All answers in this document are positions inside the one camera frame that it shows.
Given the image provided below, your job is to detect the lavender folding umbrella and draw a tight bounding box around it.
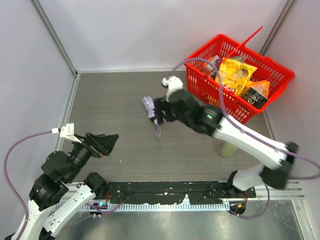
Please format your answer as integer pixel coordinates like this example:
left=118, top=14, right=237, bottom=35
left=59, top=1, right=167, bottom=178
left=142, top=96, right=166, bottom=137

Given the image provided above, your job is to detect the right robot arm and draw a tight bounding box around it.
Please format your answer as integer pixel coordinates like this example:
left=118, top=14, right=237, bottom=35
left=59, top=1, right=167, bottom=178
left=151, top=89, right=298, bottom=196

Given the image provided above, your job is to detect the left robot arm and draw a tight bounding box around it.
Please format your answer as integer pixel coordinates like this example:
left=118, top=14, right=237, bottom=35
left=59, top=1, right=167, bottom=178
left=3, top=128, right=119, bottom=240

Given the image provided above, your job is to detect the orange snack packet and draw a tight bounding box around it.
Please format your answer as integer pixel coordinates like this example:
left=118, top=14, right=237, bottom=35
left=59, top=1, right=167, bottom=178
left=202, top=55, right=220, bottom=77

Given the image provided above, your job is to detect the red plastic shopping basket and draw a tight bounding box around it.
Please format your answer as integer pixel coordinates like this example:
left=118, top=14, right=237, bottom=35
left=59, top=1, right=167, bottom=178
left=184, top=34, right=295, bottom=124

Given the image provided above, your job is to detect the pale yellow bottle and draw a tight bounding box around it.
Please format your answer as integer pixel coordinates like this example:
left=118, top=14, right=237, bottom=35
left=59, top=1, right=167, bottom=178
left=220, top=142, right=238, bottom=158

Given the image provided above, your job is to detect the yellow chips bag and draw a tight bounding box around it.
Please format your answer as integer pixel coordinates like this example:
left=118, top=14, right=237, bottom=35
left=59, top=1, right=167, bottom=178
left=215, top=58, right=258, bottom=97

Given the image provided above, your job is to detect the black and orange snack bag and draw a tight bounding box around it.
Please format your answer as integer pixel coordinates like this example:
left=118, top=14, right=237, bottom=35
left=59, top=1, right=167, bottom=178
left=242, top=80, right=270, bottom=109

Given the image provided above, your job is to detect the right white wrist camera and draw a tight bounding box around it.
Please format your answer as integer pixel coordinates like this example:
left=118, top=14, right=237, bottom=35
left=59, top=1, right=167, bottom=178
left=161, top=75, right=184, bottom=102

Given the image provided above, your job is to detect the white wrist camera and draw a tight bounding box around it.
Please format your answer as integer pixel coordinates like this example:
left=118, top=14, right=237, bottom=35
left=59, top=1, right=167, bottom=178
left=51, top=123, right=82, bottom=143
left=161, top=75, right=184, bottom=102

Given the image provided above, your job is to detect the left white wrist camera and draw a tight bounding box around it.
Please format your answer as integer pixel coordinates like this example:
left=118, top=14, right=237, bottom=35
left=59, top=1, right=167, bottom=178
left=51, top=123, right=82, bottom=143

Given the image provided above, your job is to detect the slotted cable duct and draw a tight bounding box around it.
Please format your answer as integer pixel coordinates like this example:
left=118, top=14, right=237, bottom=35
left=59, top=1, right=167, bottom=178
left=53, top=201, right=231, bottom=212

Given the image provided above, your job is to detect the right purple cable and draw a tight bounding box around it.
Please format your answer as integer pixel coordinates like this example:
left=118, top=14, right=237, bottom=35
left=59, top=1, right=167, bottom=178
left=173, top=57, right=320, bottom=221

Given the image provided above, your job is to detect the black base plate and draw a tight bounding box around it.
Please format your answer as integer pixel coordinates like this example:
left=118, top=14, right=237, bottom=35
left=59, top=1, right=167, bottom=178
left=102, top=180, right=257, bottom=205

